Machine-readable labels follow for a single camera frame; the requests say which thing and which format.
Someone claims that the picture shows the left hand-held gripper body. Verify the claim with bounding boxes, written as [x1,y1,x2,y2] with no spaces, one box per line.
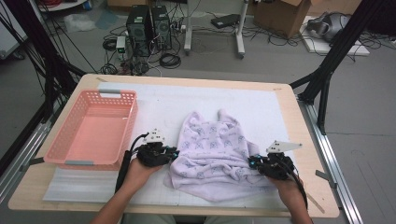
[135,128,173,168]

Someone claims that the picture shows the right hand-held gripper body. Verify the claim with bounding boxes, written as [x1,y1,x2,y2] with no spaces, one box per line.
[259,140,303,181]

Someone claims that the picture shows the lavender towel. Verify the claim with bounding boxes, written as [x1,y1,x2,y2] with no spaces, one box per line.
[163,108,278,203]

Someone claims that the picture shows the pink plastic basket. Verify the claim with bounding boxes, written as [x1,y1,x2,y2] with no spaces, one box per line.
[43,89,139,172]

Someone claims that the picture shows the person's left hand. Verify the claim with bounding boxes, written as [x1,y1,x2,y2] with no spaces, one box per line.
[124,158,163,188]

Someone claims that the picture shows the person's right hand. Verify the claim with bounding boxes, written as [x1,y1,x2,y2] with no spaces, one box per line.
[270,176,304,203]

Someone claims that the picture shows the white grid mat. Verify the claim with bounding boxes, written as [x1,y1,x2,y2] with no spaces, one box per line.
[42,81,292,209]

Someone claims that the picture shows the thin wooden strip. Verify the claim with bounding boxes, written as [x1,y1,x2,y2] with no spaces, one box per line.
[306,191,326,215]

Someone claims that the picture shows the white power adapter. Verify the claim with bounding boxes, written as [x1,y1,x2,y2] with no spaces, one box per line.
[115,35,127,54]

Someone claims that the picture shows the white desk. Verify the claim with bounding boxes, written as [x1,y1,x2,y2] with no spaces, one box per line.
[183,0,250,60]

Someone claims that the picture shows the slim black computer tower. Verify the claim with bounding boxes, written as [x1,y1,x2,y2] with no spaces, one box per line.
[150,5,173,50]

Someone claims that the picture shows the large black computer tower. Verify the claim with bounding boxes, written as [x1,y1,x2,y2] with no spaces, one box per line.
[125,4,153,58]

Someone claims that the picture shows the white floor board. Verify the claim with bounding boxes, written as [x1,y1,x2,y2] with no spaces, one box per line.
[300,15,372,57]

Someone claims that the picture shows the black flat device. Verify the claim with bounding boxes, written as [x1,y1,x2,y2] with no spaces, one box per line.
[210,13,241,30]

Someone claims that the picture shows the large open cardboard box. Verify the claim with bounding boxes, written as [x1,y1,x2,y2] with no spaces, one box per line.
[252,0,312,39]

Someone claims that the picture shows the blue floor sheet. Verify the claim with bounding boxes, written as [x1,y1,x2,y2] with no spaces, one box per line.
[94,8,120,31]

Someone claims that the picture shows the grey rounded device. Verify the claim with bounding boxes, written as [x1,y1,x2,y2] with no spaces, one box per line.
[306,11,351,43]

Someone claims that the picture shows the clear plastic bag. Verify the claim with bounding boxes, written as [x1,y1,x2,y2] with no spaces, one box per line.
[64,13,97,34]

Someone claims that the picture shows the wooden cabinets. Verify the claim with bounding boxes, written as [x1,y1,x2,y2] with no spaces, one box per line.
[311,0,363,16]

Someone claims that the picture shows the round white table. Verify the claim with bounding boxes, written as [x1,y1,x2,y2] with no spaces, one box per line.
[36,0,92,13]

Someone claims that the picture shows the white cabinet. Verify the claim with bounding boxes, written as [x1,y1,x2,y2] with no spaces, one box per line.
[0,24,27,60]

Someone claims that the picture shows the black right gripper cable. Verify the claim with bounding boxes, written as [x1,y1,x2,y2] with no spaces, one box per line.
[276,155,309,210]

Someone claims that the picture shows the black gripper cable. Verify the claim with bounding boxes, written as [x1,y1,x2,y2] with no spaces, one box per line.
[114,133,150,194]
[276,155,309,210]

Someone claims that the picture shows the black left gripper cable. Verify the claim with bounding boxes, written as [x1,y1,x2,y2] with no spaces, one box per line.
[114,133,150,194]

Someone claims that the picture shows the aluminium rail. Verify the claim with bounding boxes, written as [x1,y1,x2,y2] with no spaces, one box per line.
[0,102,64,204]
[297,96,365,224]

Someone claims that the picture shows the coiled black cable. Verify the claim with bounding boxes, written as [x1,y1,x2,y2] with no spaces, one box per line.
[159,52,182,70]

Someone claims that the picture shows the black frame stand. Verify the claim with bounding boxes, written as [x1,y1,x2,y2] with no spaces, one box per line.
[0,0,88,124]
[289,0,387,136]

